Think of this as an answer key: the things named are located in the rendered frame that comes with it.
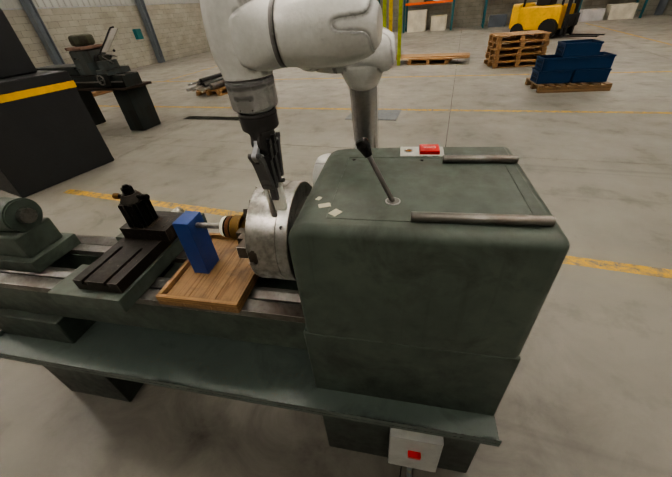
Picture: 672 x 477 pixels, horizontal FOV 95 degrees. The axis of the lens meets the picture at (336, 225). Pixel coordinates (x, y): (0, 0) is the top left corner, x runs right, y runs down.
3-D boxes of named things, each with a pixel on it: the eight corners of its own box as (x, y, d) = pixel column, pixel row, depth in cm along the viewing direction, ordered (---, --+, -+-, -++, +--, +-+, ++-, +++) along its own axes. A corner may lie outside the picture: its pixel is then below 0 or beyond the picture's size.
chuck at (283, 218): (322, 228, 120) (307, 160, 97) (302, 300, 99) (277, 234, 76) (313, 227, 120) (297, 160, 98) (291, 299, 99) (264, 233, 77)
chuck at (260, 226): (313, 227, 120) (297, 160, 98) (291, 299, 99) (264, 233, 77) (291, 226, 122) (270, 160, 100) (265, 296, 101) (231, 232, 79)
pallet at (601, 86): (589, 81, 627) (606, 36, 582) (609, 90, 564) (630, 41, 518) (524, 84, 651) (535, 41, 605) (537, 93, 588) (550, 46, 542)
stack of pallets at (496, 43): (530, 60, 856) (538, 29, 813) (543, 65, 786) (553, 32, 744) (483, 63, 874) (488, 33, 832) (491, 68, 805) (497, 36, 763)
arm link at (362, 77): (351, 177, 163) (393, 177, 160) (349, 202, 155) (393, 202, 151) (332, 16, 100) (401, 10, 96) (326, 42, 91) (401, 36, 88)
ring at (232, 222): (255, 208, 103) (230, 207, 104) (243, 224, 95) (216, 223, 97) (261, 230, 108) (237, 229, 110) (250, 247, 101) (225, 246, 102)
